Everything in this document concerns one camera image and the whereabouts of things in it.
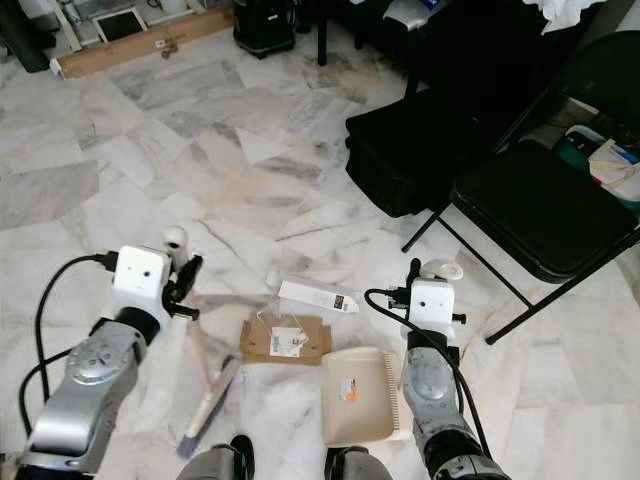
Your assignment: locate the beige broom with purple bristles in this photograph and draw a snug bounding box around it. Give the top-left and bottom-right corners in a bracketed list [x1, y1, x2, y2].
[162, 225, 247, 462]

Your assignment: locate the beige long-handled dustpan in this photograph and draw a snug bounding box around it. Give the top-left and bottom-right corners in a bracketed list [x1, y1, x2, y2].
[321, 259, 465, 447]

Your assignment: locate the flat brown cardboard sheet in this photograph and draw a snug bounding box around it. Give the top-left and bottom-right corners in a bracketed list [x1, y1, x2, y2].
[239, 312, 332, 365]

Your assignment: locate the white tube package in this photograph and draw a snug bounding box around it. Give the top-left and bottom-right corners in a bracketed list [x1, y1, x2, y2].
[266, 271, 362, 316]

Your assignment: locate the black soft suitcase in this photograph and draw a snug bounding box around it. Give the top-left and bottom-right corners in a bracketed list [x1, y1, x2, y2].
[344, 78, 513, 220]

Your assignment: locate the black folding chair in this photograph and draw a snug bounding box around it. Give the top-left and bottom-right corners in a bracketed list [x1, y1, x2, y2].
[399, 28, 640, 347]

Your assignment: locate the left robot leg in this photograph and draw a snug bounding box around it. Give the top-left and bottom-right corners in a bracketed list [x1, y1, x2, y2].
[204, 434, 257, 480]

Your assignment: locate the robot leg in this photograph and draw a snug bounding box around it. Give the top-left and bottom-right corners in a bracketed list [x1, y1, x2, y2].
[324, 445, 377, 480]
[204, 434, 257, 480]

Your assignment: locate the right robot leg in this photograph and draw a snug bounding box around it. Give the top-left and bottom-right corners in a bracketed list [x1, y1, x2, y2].
[324, 445, 377, 480]

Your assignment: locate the green and white bag clutter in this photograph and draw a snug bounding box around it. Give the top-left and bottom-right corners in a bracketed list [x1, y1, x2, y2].
[554, 124, 640, 217]

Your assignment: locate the long wooden plank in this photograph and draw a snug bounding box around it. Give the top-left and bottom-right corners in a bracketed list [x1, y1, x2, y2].
[49, 7, 237, 82]

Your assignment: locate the white-framed dark tablet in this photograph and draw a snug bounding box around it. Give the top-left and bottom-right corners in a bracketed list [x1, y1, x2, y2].
[92, 7, 149, 45]

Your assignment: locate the black cylindrical bin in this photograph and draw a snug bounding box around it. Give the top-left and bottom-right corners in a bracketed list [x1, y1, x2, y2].
[232, 0, 299, 59]

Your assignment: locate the grey rounded appliance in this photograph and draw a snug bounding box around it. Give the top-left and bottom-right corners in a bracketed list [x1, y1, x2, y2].
[381, 0, 447, 32]

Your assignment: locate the white metal rack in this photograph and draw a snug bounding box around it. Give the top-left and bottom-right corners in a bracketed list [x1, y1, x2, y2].
[39, 0, 212, 51]

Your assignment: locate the black rolled tube bag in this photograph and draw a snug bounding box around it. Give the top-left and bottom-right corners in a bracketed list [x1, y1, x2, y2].
[0, 0, 54, 74]

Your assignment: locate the white crumpled cloth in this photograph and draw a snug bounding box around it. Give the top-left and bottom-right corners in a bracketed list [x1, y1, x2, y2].
[524, 0, 612, 37]

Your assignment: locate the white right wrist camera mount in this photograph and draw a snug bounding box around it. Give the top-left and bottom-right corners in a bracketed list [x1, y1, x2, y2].
[409, 278, 459, 337]

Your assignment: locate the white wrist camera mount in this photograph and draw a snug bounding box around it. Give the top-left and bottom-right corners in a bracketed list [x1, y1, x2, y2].
[409, 278, 459, 337]
[111, 245, 174, 320]

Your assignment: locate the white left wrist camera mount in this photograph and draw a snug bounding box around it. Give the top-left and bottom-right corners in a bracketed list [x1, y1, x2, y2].
[111, 245, 174, 320]

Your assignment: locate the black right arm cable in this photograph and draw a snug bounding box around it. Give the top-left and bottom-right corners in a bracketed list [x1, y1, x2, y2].
[364, 287, 498, 463]

